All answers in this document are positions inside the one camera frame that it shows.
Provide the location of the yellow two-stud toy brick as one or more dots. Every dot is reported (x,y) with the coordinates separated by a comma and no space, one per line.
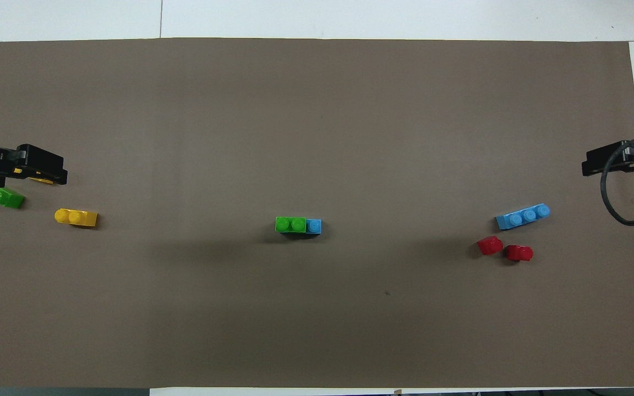
(42,180)
(77,218)

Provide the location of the brown paper table mat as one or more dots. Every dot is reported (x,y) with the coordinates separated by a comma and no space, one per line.
(317,137)

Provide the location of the blue three-stud toy brick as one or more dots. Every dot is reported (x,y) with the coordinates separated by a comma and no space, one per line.
(314,226)
(520,218)

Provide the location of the red one-stud toy brick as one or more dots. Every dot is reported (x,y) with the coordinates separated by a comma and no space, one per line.
(519,253)
(490,246)

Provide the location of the green two-stud toy brick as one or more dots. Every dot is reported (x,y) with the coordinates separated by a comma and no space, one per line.
(3,197)
(290,224)

